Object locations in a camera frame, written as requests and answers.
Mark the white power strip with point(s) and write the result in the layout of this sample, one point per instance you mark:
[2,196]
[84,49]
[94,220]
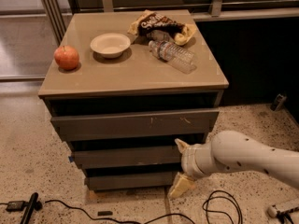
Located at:
[286,207]

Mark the brown chip bag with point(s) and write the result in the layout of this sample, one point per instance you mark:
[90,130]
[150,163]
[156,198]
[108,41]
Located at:
[156,26]

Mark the grey drawer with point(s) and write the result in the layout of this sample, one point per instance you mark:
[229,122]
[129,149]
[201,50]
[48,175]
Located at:
[110,182]
[125,157]
[141,124]

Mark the grey bottom drawer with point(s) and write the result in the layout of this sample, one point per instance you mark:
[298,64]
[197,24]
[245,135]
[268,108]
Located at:
[110,182]

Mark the clear plastic water bottle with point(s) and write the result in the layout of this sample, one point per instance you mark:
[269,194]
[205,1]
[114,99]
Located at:
[174,55]

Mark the grey top drawer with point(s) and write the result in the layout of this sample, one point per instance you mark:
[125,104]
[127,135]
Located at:
[141,124]

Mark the grey drawer cabinet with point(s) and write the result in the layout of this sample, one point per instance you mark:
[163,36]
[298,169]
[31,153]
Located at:
[134,82]

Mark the small black floor block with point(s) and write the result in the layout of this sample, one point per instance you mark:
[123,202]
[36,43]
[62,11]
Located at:
[104,213]

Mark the black power adapter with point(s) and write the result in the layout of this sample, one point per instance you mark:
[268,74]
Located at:
[15,206]

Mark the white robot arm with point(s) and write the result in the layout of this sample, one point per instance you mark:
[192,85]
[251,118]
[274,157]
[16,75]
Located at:
[229,152]

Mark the metal railing frame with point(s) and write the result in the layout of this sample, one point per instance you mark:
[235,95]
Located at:
[201,10]

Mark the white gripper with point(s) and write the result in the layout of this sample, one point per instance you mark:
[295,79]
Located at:
[189,161]

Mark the black bar tool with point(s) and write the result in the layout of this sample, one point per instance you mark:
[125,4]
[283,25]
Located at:
[33,205]

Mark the white paper bowl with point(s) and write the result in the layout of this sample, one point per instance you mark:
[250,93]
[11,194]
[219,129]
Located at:
[110,45]

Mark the red apple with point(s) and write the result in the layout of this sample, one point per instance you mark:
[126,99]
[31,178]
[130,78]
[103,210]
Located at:
[66,57]

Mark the blue tape piece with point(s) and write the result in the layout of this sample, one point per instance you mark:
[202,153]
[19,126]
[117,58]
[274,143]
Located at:
[70,159]

